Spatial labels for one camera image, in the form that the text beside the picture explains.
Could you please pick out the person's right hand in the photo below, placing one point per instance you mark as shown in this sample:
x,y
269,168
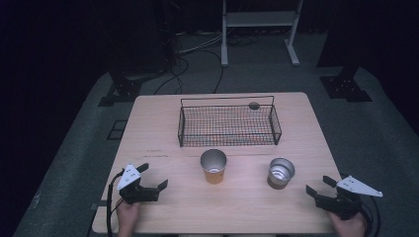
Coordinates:
x,y
349,227

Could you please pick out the black floor tape frame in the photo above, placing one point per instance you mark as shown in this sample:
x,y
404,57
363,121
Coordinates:
x,y
113,134

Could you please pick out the small grey round tag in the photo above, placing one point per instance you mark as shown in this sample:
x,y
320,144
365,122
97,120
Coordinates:
x,y
254,105

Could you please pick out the black stand base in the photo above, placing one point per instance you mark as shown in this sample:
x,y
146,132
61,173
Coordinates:
x,y
344,87
125,89

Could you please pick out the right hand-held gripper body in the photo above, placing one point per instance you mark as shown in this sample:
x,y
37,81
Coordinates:
x,y
342,204

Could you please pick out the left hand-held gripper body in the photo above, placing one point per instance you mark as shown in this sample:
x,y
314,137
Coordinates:
x,y
136,195

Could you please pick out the orange metal cup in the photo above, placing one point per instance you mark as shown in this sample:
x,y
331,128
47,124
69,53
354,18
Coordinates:
x,y
214,177

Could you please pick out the white metal stand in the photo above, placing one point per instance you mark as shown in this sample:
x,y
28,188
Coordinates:
x,y
260,18

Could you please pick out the grey tape tab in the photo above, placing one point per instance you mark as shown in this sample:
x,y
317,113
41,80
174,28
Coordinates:
x,y
97,206

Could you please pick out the person's left hand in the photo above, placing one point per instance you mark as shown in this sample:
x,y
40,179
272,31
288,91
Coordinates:
x,y
126,215

